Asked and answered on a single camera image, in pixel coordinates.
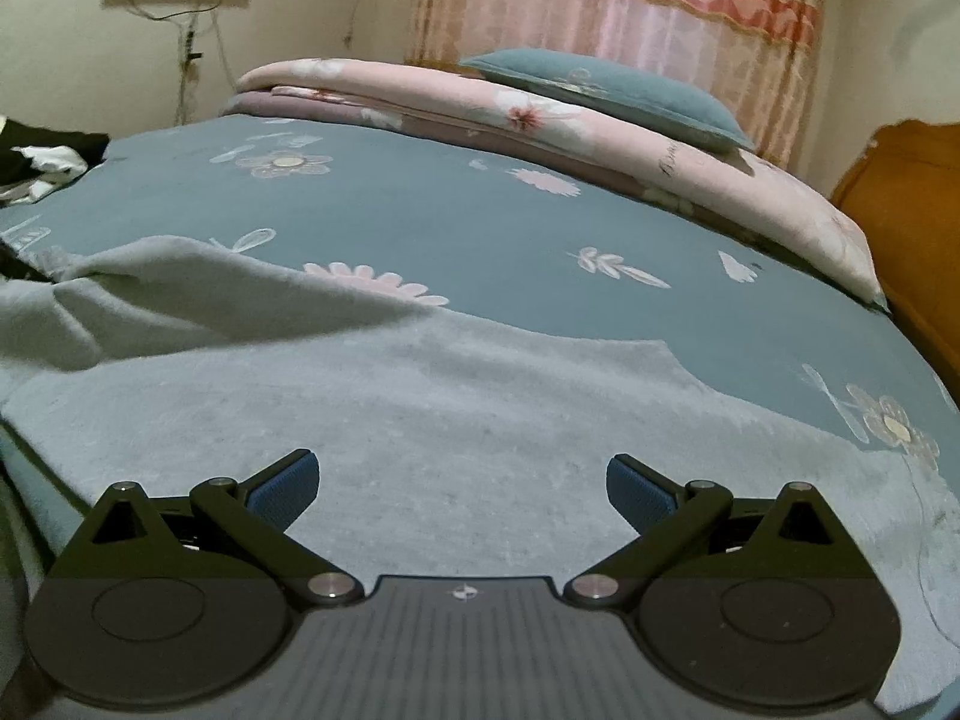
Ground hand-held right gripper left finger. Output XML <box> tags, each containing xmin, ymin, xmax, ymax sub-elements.
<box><xmin>45</xmin><ymin>448</ymin><xmax>363</xmax><ymax>608</ymax></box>

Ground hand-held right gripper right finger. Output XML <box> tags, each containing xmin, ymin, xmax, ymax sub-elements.
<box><xmin>562</xmin><ymin>453</ymin><xmax>883</xmax><ymax>609</ymax></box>

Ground grey sweatpants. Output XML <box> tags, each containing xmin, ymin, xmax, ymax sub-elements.
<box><xmin>0</xmin><ymin>236</ymin><xmax>960</xmax><ymax>720</ymax></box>

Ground black and white clothes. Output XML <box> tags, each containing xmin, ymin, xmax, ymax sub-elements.
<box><xmin>0</xmin><ymin>116</ymin><xmax>112</xmax><ymax>208</ymax></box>

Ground bed with teal floral sheet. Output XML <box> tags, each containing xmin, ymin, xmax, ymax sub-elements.
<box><xmin>0</xmin><ymin>109</ymin><xmax>960</xmax><ymax>515</ymax></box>

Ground wooden headboard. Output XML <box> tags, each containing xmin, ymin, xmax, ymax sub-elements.
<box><xmin>829</xmin><ymin>118</ymin><xmax>960</xmax><ymax>392</ymax></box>

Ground teal floral pillow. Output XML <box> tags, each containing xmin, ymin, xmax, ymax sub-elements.
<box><xmin>457</xmin><ymin>47</ymin><xmax>756</xmax><ymax>156</ymax></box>

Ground pink floral folded quilt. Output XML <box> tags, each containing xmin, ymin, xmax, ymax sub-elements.
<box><xmin>221</xmin><ymin>58</ymin><xmax>891</xmax><ymax>310</ymax></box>

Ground power strip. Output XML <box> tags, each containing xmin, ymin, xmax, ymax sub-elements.
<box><xmin>180</xmin><ymin>15</ymin><xmax>206</xmax><ymax>88</ymax></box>

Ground pink patterned curtain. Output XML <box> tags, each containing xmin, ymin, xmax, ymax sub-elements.
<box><xmin>405</xmin><ymin>0</ymin><xmax>831</xmax><ymax>190</ymax></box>

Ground black wall cable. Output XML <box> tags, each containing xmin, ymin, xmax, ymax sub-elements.
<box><xmin>126</xmin><ymin>0</ymin><xmax>227</xmax><ymax>130</ymax></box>

